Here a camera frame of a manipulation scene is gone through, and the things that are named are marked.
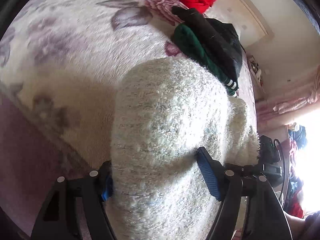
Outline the white fluffy knit garment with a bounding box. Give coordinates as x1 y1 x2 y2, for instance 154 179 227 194
106 57 259 239

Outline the hanging clothes pile by window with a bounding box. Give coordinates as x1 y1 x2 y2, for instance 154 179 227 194
281 124 307 218

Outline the pink curtain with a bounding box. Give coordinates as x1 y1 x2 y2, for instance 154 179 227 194
255 68 319 132

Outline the dark green black garment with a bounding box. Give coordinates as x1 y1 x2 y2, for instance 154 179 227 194
171 6 242 96

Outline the floral purple white bed blanket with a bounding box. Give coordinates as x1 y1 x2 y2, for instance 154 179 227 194
0 0 258 235

